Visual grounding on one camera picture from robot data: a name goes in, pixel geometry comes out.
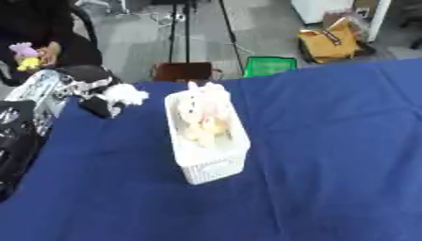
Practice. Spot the person's hand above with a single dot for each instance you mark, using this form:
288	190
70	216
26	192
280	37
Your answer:
50	54

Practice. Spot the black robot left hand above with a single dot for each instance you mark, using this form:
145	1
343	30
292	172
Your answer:
90	77

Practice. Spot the purple and yellow soft toy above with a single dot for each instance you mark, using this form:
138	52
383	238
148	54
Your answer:
26	55

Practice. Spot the silver black robot left arm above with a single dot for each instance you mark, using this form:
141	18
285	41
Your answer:
33	94

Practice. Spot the dark brown wooden box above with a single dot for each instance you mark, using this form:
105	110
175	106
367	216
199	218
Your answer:
182	71

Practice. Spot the white plastic basket box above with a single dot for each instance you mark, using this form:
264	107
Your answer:
211	164

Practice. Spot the person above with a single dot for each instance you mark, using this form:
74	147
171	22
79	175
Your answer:
49	22

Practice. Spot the black tripod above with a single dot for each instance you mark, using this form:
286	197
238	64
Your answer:
187	28

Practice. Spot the cream soft toy rabbit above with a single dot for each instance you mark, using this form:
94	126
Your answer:
204	117

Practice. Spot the green plastic basket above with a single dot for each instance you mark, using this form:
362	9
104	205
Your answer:
269	66

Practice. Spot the yellow bag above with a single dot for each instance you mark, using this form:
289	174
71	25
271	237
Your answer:
328	41

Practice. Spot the white cabinet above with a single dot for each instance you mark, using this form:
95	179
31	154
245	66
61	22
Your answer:
340	12

